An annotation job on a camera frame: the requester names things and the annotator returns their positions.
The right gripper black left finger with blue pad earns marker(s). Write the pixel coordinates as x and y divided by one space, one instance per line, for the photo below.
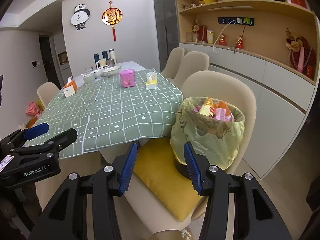
80 197

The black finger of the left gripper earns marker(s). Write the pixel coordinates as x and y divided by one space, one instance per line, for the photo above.
52 145

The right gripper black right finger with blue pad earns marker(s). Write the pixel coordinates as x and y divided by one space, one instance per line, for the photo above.
255 216

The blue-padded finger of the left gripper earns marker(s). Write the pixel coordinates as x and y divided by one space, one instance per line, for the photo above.
19 137

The orange plastic bag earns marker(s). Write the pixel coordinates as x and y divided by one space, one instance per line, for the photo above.
221 104

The trash bin with yellow bag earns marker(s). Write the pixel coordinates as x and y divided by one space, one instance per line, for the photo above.
217 137

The beige chair far left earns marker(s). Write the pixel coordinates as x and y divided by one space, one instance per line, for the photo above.
46 93

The beige chair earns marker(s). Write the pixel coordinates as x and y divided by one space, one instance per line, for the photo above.
191 63
173 63
46 93
153 214

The orange white tissue box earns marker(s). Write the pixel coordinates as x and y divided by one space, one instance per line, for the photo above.
70 88

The green checked tablecloth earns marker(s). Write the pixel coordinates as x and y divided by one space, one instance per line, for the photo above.
105 113

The white ceramic bowl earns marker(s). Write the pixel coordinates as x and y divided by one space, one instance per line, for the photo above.
111 71

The pink tin box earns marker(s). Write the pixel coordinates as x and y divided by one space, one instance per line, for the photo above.
127 78

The near beige chair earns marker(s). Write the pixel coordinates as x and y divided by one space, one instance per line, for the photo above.
153 214

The dark teal bottle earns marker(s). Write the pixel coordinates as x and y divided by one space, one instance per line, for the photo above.
105 55

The yellow seat cushion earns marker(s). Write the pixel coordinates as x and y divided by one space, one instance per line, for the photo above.
155 167

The white thermos bottle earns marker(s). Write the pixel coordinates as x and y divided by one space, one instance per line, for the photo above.
112 55

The white yellow toy holder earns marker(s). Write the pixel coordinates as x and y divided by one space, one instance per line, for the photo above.
151 83

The white low cabinet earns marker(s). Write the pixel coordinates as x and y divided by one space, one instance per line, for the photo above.
274 99

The red chinese knot ornament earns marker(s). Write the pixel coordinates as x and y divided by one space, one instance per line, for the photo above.
112 16

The middle beige chair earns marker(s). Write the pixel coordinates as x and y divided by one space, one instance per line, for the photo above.
191 63

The flower bouquet decoration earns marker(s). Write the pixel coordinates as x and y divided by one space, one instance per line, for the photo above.
302 55

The right red figurine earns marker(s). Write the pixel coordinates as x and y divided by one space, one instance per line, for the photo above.
240 42

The red figurine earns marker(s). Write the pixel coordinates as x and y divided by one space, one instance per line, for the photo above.
240 42
222 40

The dark red gift bag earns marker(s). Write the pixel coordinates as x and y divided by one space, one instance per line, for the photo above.
202 34

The left red figurine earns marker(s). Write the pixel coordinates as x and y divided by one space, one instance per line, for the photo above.
222 40

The cream lidded cup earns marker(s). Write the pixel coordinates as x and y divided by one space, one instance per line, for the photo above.
210 37

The black power strip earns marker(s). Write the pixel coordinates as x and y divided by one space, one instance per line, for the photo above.
236 20

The panda wall clock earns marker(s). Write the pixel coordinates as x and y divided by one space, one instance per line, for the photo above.
80 17

